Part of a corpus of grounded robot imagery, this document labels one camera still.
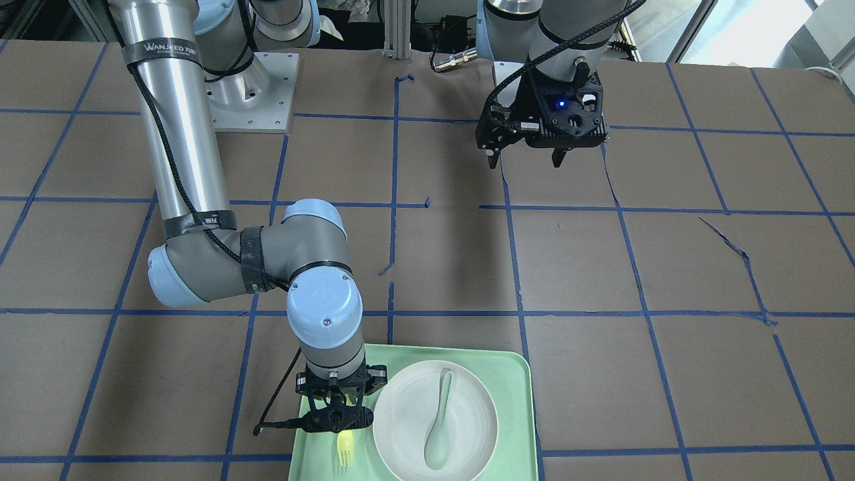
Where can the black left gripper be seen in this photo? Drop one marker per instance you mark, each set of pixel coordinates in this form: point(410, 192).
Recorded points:
point(532, 100)

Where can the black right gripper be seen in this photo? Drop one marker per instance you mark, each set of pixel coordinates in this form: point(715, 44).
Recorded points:
point(306, 383)

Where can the yellow plastic fork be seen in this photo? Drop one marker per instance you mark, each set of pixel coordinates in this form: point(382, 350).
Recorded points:
point(345, 446)

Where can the beige round plate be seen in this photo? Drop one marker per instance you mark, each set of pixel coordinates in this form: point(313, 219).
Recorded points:
point(407, 408)

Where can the light green plastic spoon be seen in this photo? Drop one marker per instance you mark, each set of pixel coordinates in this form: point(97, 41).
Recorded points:
point(437, 445)

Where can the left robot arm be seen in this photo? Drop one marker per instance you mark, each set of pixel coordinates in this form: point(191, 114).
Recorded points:
point(565, 40)

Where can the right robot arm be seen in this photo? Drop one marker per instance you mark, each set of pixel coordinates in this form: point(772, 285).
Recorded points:
point(206, 256)

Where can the silver cylinder connector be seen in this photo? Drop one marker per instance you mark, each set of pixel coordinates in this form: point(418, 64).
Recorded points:
point(453, 61)

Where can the light green tray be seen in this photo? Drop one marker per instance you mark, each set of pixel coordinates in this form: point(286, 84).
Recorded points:
point(506, 376)

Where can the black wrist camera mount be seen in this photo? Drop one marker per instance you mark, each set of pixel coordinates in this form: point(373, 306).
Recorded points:
point(336, 419)

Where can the aluminium frame post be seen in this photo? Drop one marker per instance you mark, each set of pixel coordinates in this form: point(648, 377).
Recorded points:
point(397, 20)

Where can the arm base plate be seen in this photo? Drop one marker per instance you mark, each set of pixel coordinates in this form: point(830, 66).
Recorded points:
point(258, 99)

